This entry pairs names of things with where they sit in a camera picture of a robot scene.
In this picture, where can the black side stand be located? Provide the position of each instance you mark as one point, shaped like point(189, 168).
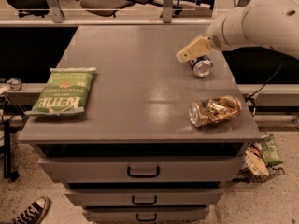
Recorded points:
point(12, 84)

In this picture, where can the top grey drawer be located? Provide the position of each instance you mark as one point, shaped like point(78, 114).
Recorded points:
point(140, 169)

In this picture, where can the grey office chair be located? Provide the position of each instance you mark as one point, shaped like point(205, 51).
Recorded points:
point(104, 8)

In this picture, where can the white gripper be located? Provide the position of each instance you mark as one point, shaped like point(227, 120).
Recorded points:
point(217, 34)

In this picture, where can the bottom grey drawer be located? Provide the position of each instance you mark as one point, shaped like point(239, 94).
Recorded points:
point(146, 214)

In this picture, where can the green snack bag in basket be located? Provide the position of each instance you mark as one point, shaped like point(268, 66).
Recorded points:
point(270, 153)

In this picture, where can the grey drawer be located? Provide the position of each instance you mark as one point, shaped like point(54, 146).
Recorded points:
point(143, 197)
point(140, 169)
point(146, 214)

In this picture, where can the middle grey drawer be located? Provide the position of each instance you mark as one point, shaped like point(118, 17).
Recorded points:
point(143, 197)

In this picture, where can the wire basket with snacks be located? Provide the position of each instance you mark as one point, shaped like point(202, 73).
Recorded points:
point(254, 169)

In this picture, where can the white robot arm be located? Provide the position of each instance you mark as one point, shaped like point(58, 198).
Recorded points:
point(271, 24)

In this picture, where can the crushed orange soda can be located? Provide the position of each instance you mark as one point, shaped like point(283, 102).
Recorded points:
point(214, 110)

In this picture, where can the blue pepsi can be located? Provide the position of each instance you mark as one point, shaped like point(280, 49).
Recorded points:
point(201, 66)

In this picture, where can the black canvas sneaker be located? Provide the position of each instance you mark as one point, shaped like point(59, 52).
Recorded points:
point(34, 213)

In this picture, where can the grey drawer cabinet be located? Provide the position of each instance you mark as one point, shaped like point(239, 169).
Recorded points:
point(138, 104)

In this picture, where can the green kettle chips bag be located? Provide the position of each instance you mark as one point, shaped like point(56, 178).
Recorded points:
point(65, 93)

